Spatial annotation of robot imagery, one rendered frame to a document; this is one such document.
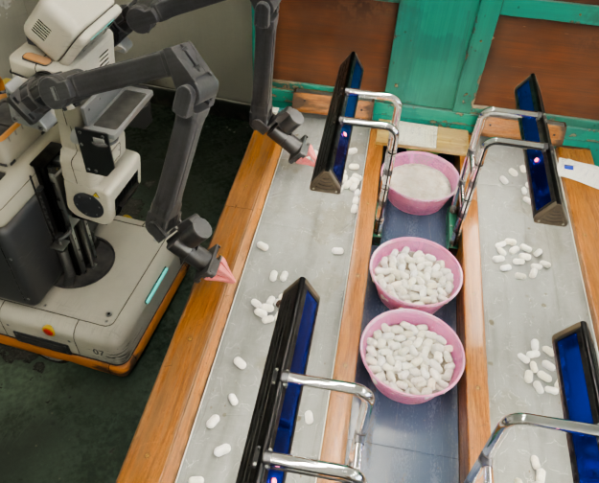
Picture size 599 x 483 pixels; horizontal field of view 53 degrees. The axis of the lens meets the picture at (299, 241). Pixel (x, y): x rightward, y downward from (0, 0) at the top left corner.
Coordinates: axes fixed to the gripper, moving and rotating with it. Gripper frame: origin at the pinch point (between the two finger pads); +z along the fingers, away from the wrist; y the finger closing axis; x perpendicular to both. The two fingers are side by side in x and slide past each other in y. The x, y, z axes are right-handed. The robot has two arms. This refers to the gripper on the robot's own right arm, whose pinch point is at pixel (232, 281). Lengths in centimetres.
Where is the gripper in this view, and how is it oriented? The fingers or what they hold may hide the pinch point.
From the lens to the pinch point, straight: 161.2
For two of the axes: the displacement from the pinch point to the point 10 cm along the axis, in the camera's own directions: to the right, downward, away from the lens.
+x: -6.7, 4.3, 6.0
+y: 1.6, -7.1, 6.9
